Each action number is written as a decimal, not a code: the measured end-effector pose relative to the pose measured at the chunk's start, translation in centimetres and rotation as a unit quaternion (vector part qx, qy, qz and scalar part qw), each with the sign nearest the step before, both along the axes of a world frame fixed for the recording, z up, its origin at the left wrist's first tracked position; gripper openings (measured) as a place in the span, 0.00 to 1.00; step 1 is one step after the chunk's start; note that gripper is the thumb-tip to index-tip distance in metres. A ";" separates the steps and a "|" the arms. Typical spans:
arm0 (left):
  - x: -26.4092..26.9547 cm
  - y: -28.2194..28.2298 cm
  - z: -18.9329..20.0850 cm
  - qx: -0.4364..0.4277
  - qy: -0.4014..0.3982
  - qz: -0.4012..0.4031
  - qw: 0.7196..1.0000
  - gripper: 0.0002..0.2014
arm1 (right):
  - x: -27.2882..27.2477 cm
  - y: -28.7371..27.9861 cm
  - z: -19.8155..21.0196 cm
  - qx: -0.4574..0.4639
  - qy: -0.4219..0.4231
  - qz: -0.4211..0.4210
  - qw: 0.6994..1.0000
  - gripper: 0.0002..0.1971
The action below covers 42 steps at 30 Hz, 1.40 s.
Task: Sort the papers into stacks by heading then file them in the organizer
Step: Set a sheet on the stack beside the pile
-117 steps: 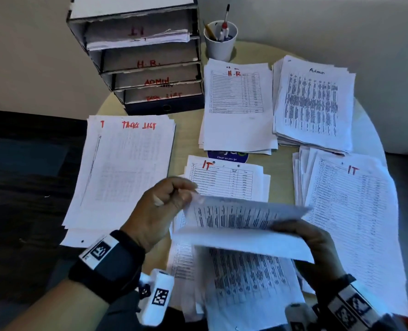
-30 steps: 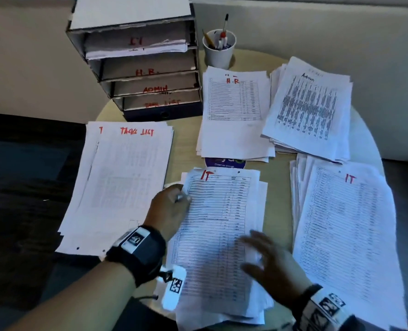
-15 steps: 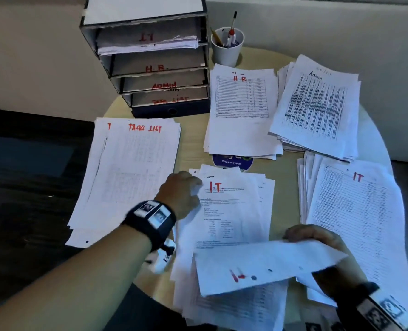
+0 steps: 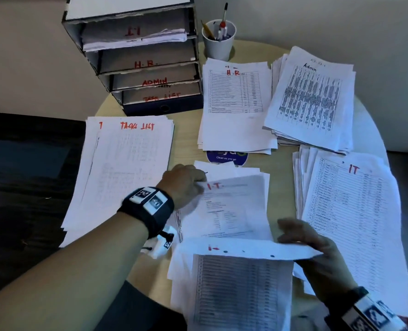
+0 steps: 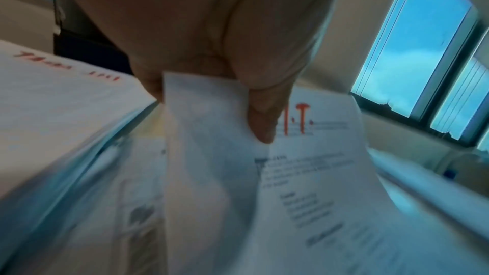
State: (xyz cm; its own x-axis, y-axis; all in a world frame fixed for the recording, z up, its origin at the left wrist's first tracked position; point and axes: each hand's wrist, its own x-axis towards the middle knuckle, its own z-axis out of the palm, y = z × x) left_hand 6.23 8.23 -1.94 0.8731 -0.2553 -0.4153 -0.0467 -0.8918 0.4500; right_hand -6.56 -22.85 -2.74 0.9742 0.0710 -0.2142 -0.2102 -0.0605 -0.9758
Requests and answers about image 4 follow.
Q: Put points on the person's left hand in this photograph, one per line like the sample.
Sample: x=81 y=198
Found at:
x=180 y=184

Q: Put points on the person's right hand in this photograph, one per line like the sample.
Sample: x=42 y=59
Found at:
x=328 y=268

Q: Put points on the person's left fingers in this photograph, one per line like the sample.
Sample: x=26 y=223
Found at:
x=196 y=178

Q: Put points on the person's right fingers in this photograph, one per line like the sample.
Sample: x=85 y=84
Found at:
x=295 y=231

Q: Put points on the white sheet with text paragraphs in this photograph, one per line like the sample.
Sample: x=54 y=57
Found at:
x=231 y=210

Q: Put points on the white sheet with dots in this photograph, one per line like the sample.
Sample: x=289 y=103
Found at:
x=245 y=247

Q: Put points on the person's left forearm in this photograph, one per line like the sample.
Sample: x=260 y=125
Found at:
x=69 y=272

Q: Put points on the blue round sticker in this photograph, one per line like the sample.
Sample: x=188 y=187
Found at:
x=226 y=158

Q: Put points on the black left wristband with markers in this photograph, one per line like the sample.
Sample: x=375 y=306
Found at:
x=147 y=208

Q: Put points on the black wristband with markers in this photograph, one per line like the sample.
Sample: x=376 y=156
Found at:
x=147 y=208
x=366 y=311

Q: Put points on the large wide stack of papers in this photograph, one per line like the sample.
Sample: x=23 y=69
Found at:
x=355 y=217

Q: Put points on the paper stack with light table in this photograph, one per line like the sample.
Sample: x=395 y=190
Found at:
x=236 y=127

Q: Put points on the paper stack with faint print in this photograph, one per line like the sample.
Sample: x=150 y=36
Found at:
x=121 y=168

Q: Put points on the dark stacked document tray organizer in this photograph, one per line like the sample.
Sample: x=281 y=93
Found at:
x=162 y=106

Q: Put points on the paper pile with grey table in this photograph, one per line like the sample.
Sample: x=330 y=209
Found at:
x=242 y=293

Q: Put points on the black right wristband with markers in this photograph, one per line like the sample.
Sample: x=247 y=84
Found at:
x=366 y=311

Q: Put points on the white pen cup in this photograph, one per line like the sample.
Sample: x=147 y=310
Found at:
x=218 y=48

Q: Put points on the paper stack with dense table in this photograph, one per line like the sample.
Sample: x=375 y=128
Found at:
x=310 y=99

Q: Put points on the person's dark trousers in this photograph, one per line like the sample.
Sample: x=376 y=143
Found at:
x=138 y=310

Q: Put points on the yellow pencil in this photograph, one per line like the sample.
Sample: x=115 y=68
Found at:
x=207 y=30

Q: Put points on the white paper stack in tray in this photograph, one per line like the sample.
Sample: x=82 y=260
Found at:
x=135 y=40

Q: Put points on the red and white marker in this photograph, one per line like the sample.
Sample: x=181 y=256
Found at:
x=223 y=22

